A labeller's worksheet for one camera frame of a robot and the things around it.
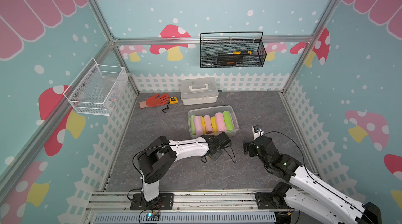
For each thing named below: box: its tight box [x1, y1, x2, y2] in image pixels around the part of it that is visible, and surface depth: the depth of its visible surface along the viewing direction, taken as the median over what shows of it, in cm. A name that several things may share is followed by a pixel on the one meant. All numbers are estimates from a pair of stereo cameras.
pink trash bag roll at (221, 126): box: [215, 112, 227, 133], surface depth 96 cm
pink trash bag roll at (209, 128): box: [204, 114, 214, 134], surface depth 99 cm
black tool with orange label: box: [217, 54, 244, 66], surface depth 89 cm
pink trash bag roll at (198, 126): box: [194, 115, 204, 137], surface depth 96 cm
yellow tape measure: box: [169, 96, 179, 105], surface depth 115 cm
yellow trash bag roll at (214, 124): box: [210, 116, 218, 133], surface depth 97 cm
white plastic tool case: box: [180, 76, 219, 106], surface depth 111 cm
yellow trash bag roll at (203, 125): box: [199, 116, 208, 135], surface depth 98 cm
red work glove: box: [139, 93, 171, 109], surface depth 116 cm
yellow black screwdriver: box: [217, 50, 253, 55], surface depth 93 cm
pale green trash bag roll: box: [190, 115, 196, 136], surface depth 98 cm
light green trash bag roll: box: [222, 110, 235, 132], surface depth 96 cm
